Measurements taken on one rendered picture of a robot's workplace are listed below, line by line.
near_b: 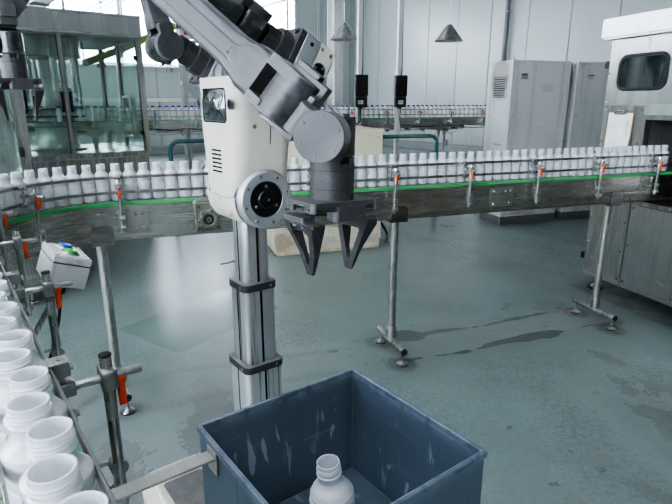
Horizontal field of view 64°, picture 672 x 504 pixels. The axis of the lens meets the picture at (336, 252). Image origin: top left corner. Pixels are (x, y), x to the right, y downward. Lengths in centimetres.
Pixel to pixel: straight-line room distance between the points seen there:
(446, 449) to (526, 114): 599
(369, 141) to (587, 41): 926
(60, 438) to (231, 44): 48
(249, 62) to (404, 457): 68
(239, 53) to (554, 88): 633
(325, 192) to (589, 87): 668
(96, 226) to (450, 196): 181
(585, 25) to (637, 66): 966
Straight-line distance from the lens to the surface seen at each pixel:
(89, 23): 631
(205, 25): 76
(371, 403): 101
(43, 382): 64
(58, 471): 51
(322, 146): 60
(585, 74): 722
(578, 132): 722
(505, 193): 323
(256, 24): 120
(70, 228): 258
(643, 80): 429
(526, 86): 669
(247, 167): 140
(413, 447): 96
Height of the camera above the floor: 144
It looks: 16 degrees down
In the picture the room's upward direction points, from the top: straight up
